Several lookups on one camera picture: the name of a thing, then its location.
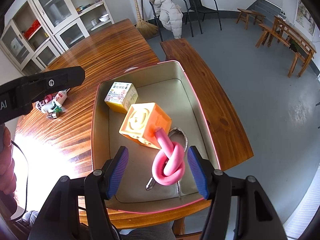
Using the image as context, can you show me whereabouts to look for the small white green tube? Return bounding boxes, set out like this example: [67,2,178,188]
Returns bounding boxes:
[53,105,63,113]

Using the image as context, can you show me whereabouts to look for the pink metal tin box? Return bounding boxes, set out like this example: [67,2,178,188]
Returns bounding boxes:
[91,61,220,213]

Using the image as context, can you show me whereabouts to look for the pink knotted foam tube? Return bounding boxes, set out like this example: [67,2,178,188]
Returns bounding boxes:
[152,128,185,186]

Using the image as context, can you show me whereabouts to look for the white bowl on shelf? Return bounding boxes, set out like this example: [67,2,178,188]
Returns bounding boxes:
[99,14,110,22]

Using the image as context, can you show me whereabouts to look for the white puffer jacket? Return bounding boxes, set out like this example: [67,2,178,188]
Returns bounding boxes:
[149,0,183,39]

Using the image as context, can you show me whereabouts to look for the black chair with jacket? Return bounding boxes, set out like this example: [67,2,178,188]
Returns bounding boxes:
[149,0,190,42]

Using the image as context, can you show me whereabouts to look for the black cable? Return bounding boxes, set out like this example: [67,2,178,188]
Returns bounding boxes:
[10,140,29,222]

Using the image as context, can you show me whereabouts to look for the long wooden bench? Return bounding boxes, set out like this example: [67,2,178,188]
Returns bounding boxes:
[161,38,254,171]

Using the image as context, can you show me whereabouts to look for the small wooden stool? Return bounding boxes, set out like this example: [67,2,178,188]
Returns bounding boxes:
[236,8,266,30]

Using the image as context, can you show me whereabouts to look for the white storage cabinet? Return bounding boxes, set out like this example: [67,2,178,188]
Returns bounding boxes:
[1,0,114,75]

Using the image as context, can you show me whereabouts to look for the orange toy cube circle face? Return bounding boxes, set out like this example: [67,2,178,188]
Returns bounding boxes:
[119,102,172,149]

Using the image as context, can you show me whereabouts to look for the white red small bottle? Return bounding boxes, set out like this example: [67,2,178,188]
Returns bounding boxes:
[53,90,67,107]

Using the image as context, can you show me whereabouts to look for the red items on shelf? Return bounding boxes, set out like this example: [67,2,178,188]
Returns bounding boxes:
[24,20,41,40]

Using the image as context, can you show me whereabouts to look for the straw broom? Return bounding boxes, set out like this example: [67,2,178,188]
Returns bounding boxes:
[135,0,158,39]

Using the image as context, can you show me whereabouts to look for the small yellow white carton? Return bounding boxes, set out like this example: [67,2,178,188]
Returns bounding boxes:
[104,82,138,114]

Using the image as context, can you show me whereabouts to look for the brown silver lipstick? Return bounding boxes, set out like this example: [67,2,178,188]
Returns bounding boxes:
[47,112,60,119]

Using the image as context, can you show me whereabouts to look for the person's left hand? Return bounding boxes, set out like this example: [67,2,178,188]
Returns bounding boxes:
[0,125,17,195]

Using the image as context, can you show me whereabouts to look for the wooden bench by table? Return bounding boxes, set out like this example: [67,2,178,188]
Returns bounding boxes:
[255,23,290,48]

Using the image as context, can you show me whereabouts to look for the large white tube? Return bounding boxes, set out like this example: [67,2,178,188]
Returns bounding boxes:
[41,101,56,113]

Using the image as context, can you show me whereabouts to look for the wall picture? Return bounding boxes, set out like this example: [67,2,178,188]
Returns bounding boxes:
[295,0,316,37]

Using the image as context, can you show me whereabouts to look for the wooden side table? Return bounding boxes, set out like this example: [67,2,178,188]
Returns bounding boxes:
[267,16,316,77]

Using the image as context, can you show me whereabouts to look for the empty black chair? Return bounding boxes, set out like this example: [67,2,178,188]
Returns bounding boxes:
[188,0,222,34]

